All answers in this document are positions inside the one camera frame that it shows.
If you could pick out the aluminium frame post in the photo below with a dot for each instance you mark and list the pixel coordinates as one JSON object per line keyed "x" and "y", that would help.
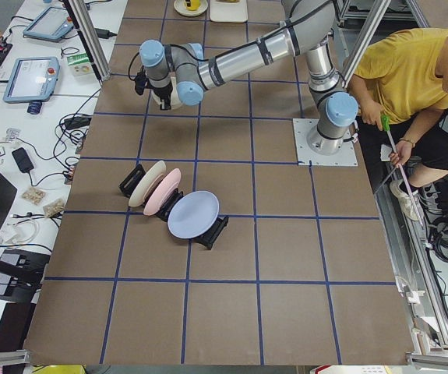
{"x": 87, "y": 34}

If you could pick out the cream round plate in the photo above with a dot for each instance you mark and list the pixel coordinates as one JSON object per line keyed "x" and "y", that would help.
{"x": 179, "y": 7}

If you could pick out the black dish rack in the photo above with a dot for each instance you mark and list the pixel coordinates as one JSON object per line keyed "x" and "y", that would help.
{"x": 206, "y": 239}

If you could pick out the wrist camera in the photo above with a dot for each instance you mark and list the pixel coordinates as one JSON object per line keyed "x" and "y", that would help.
{"x": 140, "y": 81}

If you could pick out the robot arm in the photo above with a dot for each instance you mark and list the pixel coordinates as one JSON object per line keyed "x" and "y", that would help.
{"x": 181, "y": 71}

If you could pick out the beige ceramic bowl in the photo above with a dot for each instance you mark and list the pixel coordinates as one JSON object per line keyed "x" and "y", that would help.
{"x": 175, "y": 102}

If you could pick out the green handled stick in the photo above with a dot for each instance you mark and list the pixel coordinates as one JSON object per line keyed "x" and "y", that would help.
{"x": 386, "y": 128}

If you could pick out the cream rectangular tray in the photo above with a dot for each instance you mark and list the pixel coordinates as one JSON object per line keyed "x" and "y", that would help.
{"x": 228, "y": 11}

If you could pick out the green white box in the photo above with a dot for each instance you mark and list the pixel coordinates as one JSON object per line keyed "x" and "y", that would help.
{"x": 79, "y": 64}

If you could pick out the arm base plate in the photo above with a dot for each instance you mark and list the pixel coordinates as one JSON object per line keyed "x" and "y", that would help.
{"x": 314, "y": 150}

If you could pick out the cream plate in rack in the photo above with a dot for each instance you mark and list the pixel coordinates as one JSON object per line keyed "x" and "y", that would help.
{"x": 147, "y": 184}

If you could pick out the light blue plate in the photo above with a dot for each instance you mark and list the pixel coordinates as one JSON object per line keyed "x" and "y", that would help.
{"x": 193, "y": 214}

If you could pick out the black phone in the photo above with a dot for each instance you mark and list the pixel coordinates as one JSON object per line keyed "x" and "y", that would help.
{"x": 22, "y": 159}

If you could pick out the yellow lemon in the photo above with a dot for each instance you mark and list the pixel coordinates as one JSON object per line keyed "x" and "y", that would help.
{"x": 192, "y": 5}

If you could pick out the pink plate in rack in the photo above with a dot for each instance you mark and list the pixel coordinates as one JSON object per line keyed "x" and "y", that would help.
{"x": 162, "y": 192}

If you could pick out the person in yellow shirt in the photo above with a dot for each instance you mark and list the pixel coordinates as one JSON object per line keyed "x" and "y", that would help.
{"x": 404, "y": 76}

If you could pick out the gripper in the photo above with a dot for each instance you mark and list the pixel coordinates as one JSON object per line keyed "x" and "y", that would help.
{"x": 163, "y": 93}

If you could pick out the far teach pendant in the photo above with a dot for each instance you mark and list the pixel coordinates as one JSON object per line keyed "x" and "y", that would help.
{"x": 53, "y": 24}

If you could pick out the teach pendant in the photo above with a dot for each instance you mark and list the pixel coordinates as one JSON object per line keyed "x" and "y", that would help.
{"x": 32, "y": 79}
{"x": 53, "y": 24}

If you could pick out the near teach pendant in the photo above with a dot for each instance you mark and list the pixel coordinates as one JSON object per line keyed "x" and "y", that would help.
{"x": 32, "y": 79}

